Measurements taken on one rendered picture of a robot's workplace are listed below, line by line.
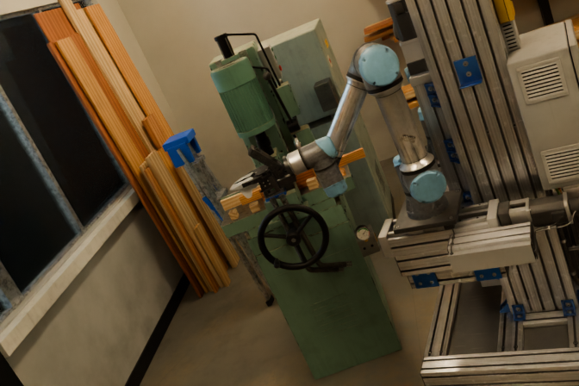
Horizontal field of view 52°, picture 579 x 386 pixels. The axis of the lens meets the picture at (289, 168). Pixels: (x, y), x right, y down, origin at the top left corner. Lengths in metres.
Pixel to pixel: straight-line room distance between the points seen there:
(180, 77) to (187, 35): 0.36
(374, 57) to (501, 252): 0.74
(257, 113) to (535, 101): 1.09
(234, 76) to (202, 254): 1.89
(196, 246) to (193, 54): 1.73
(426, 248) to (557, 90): 0.69
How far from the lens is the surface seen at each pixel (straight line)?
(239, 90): 2.45
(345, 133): 1.97
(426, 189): 1.91
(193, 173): 3.37
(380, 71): 1.78
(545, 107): 2.06
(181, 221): 3.99
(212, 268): 4.11
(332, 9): 4.79
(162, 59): 5.12
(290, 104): 2.72
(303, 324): 2.79
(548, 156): 2.13
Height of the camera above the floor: 1.77
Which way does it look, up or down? 18 degrees down
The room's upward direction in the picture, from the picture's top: 24 degrees counter-clockwise
